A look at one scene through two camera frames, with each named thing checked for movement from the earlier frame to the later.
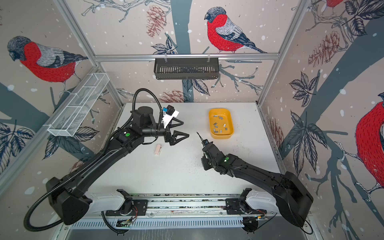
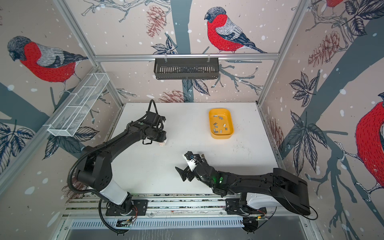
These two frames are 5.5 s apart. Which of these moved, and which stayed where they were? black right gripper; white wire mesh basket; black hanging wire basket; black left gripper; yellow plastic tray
Moved: black right gripper; black left gripper
Stayed: yellow plastic tray; black hanging wire basket; white wire mesh basket
